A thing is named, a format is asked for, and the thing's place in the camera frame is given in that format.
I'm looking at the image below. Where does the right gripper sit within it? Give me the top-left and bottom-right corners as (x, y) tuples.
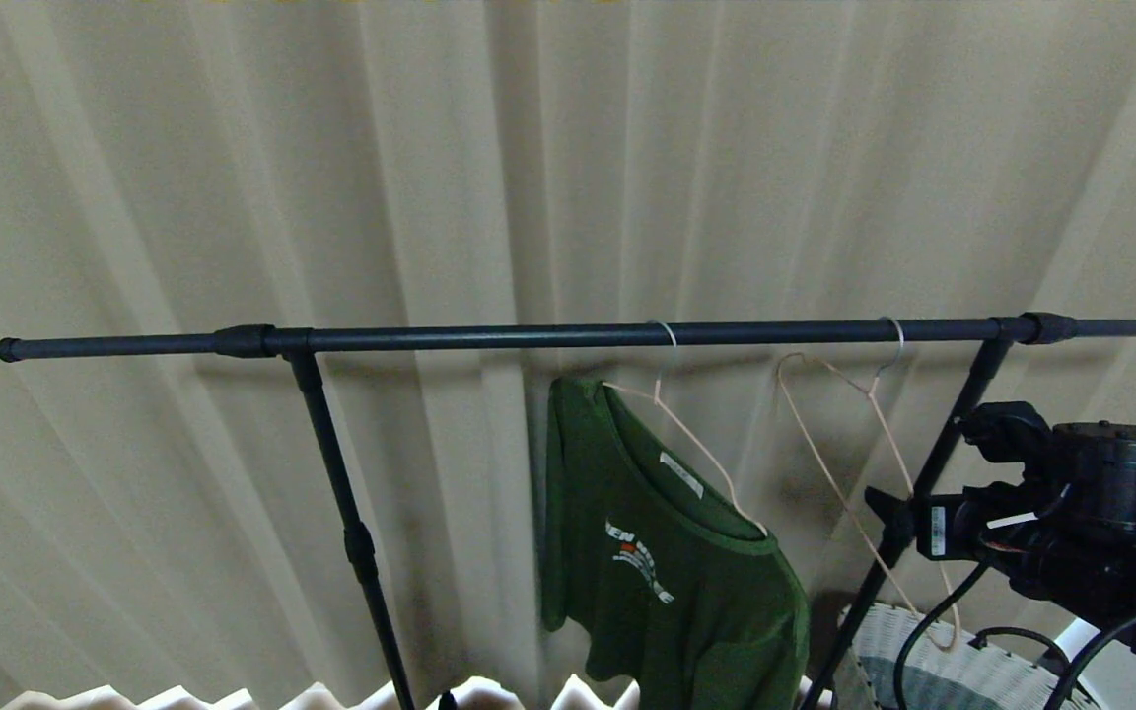
(864, 486), (1042, 568)

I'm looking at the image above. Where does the pink clothes hanger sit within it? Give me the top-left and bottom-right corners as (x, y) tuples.
(775, 318), (963, 652)
(603, 320), (771, 538)

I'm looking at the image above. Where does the green long-sleeved shirt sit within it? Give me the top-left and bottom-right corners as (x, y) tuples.
(540, 375), (811, 710)

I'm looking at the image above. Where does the white laundry basket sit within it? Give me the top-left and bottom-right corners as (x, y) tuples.
(834, 602), (1101, 710)

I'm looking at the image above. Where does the black clothes rack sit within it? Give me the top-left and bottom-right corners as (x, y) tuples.
(0, 312), (1136, 710)

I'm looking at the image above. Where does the beige curtain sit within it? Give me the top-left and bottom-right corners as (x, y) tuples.
(0, 0), (1136, 710)

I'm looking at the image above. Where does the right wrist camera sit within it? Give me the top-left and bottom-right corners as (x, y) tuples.
(958, 399), (1057, 466)

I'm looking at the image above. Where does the black cable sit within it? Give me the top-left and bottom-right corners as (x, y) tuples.
(891, 560), (991, 710)
(1046, 592), (1136, 710)

